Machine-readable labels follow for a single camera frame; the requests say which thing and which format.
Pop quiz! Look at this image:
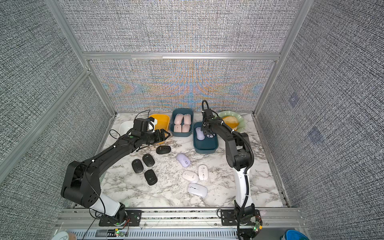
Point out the yellow storage box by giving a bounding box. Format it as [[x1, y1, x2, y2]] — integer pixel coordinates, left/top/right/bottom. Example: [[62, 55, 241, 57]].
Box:
[[150, 114, 170, 131]]

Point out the round bread bun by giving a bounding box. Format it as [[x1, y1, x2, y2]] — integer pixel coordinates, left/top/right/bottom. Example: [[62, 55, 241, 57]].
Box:
[[223, 116, 240, 131]]

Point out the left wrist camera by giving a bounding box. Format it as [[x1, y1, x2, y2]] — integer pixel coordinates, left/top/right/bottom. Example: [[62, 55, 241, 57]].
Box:
[[147, 117, 158, 132]]

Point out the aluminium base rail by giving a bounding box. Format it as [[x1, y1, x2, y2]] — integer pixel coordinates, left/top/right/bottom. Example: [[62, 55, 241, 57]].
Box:
[[51, 208, 310, 240]]

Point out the black mouse middle left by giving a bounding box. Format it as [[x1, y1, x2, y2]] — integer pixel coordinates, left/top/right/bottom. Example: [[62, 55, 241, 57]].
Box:
[[132, 159, 144, 174]]

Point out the green wavy plate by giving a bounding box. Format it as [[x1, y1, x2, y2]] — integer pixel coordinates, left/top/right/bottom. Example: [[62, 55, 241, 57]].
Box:
[[219, 111, 246, 132]]

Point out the blue object bottom right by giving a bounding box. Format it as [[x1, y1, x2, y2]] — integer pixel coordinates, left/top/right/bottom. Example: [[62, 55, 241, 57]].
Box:
[[280, 230, 309, 240]]

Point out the purple mouse front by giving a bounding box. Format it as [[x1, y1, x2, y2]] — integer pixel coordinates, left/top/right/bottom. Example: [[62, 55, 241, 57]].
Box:
[[206, 134, 216, 139]]

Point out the white mouse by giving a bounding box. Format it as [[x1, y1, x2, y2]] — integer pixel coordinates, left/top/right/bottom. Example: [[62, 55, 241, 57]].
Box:
[[187, 183, 208, 198], [198, 165, 209, 181], [182, 170, 199, 184]]

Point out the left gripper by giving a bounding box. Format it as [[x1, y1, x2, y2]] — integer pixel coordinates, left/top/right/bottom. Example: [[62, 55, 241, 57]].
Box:
[[141, 128, 171, 145]]

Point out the black mouse front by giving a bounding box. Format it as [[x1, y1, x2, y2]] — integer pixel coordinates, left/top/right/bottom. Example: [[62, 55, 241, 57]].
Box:
[[145, 170, 158, 186]]

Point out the teal storage box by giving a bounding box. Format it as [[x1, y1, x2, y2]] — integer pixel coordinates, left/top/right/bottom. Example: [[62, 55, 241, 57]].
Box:
[[193, 122, 219, 154], [170, 108, 194, 137]]

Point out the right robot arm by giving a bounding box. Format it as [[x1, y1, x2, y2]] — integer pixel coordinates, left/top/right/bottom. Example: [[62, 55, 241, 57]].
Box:
[[202, 109, 254, 210]]

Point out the white storage box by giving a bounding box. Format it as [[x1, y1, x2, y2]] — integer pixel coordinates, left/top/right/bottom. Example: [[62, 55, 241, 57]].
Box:
[[118, 120, 134, 136]]

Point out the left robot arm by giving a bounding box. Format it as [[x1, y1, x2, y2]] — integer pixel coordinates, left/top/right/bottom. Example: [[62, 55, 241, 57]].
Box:
[[61, 118, 171, 223]]

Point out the purple mouse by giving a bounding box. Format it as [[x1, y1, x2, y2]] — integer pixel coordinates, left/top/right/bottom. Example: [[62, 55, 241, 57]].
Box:
[[195, 127, 205, 141], [206, 134, 216, 139], [176, 153, 191, 168]]

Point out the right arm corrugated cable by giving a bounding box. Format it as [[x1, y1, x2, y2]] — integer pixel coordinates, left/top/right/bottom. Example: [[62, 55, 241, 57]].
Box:
[[200, 99, 256, 240]]

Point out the white mouse front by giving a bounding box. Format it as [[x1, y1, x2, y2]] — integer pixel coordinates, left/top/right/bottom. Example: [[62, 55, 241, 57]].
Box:
[[187, 183, 208, 198]]

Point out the pink mouse with scroll wheel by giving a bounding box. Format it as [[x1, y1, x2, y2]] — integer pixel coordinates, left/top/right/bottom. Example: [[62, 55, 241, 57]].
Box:
[[184, 114, 192, 125]]

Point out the white round object bottom left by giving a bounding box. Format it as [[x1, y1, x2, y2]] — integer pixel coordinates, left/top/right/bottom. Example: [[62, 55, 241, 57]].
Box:
[[51, 231, 78, 240]]

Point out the black mouse near yellow box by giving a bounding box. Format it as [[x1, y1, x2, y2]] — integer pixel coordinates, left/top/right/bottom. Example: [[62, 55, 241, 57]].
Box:
[[156, 146, 172, 155]]

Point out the black mouse middle right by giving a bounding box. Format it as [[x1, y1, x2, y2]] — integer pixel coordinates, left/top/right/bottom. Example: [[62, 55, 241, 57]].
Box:
[[142, 154, 155, 168]]

